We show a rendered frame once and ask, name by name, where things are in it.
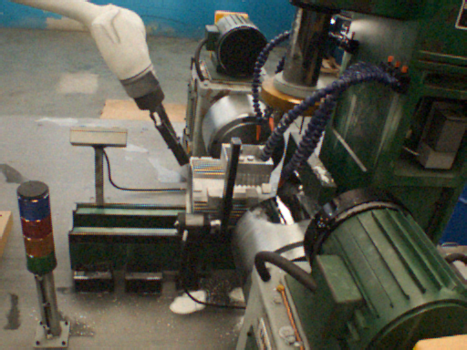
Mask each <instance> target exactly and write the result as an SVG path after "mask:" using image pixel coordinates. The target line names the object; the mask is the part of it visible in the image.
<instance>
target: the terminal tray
mask: <svg viewBox="0 0 467 350"><path fill-rule="evenodd" d="M226 145H227V146H226ZM230 146H231V144H223V145H222V150H221V156H220V160H221V161H222V164H223V168H224V174H225V176H224V181H225V177H226V167H227V161H228V157H229V151H230ZM242 146H243V149H244V152H243V154H240V158H239V163H238V171H237V176H236V182H235V185H236V187H238V186H239V185H241V187H243V186H245V187H248V186H250V187H253V186H255V187H257V186H259V187H261V185H262V184H263V183H267V184H269V181H270V178H271V176H272V172H273V165H274V164H273V161H272V159H271V158H270V160H269V161H270V163H267V162H263V161H261V152H262V151H263V149H261V147H264V146H248V145H242Z"/></svg>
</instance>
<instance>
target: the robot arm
mask: <svg viewBox="0 0 467 350"><path fill-rule="evenodd" d="M6 1H10V2H14V3H16V4H21V5H26V6H31V7H34V8H37V9H41V10H46V11H48V12H52V13H54V14H59V15H63V16H66V17H69V18H71V19H74V20H75V21H78V22H79V23H81V24H82V25H84V26H86V27H87V28H88V29H89V31H90V32H91V35H92V37H93V39H94V40H95V42H96V44H97V47H98V48H99V52H100V54H101V56H102V57H103V58H104V61H105V62H106V64H108V67H109V68H110V71H113V72H114V74H115V75H116V76H117V78H118V79H119V82H120V84H121V85H122V86H123V87H124V90H125V91H126V92H127V95H128V96H129V97H130V98H133V99H134V101H135V103H136V105H137V107H138V108H139V110H148V111H149V112H150V114H149V116H150V118H151V120H152V121H154V123H155V124H154V127H155V128H156V129H157V130H158V131H159V132H160V134H161V136H162V138H163V139H164V141H165V143H166V144H167V146H168V147H167V149H170V150H171V152H172V153H173V154H174V156H175V159H176V160H177V161H178V163H179V164H180V165H181V166H183V165H185V164H189V163H191V162H190V158H188V156H187V154H186V151H185V149H184V147H183V146H182V144H181V142H180V141H179V139H181V136H178V137H177V136H176V131H175V130H174V128H173V126H172V124H171V121H170V120H169V118H168V115H167V112H166V110H165V107H164V106H163V105H162V101H163V100H164V97H165V96H164V93H163V91H162V89H161V87H160V78H159V77H158V76H157V74H156V70H155V69H154V67H153V64H152V63H151V61H150V56H149V52H148V47H147V43H146V42H145V38H146V34H145V26H144V24H143V23H142V20H141V19H140V17H139V16H138V15H136V13H133V12H132V11H130V10H127V9H125V8H120V7H118V6H114V5H105V6H97V5H93V4H91V3H88V2H86V1H83V0H6Z"/></svg>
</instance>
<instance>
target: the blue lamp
mask: <svg viewBox="0 0 467 350"><path fill-rule="evenodd" d="M16 195H17V194H16ZM17 200H18V207H19V214H20V216H21V217H22V218H25V219H27V220H30V221H35V220H42V219H44V218H45V217H46V216H48V215H49V214H50V211H51V209H50V199H49V192H48V194H47V195H46V196H44V198H40V199H37V200H33V201H28V200H24V199H22V198H21V197H18V195H17Z"/></svg>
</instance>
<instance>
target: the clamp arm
mask: <svg viewBox="0 0 467 350"><path fill-rule="evenodd" d="M243 152H244V149H243V146H242V142H241V140H240V139H238V138H232V140H231V146H230V151H229V157H228V161H227V167H226V177H225V182H224V187H223V197H222V202H221V208H220V218H219V220H218V221H219V222H218V221H216V225H220V228H219V227H216V228H215V229H218V230H219V233H227V228H228V223H229V219H230V214H231V211H232V210H233V207H234V206H233V203H232V199H233V195H234V186H235V182H236V176H237V171H238V163H239V158H240V154H243Z"/></svg>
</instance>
